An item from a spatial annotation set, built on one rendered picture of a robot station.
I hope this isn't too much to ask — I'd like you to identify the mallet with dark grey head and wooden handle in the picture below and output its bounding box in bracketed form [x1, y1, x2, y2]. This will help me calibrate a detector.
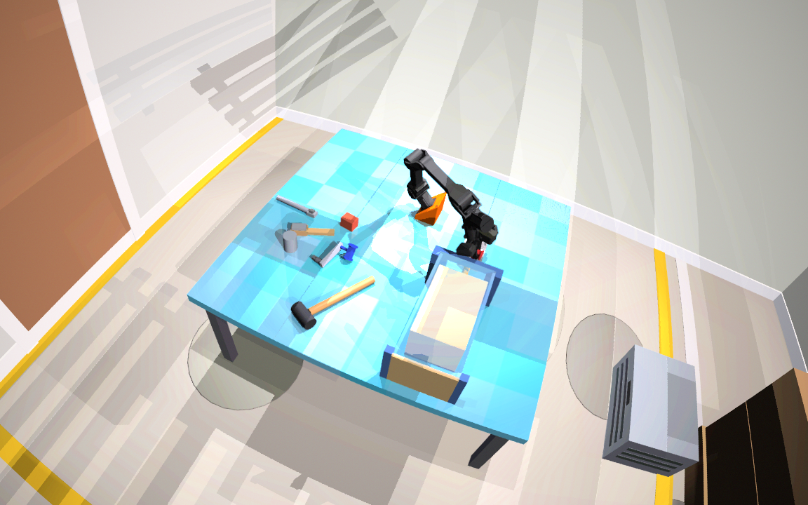
[291, 276, 375, 330]

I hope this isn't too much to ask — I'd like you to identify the grey cylinder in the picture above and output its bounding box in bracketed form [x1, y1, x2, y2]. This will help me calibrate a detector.
[283, 230, 297, 253]

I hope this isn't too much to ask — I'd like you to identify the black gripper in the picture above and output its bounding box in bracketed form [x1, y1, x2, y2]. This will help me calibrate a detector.
[455, 223, 482, 260]

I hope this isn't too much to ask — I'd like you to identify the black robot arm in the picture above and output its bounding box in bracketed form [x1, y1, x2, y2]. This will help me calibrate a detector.
[403, 148, 499, 245]

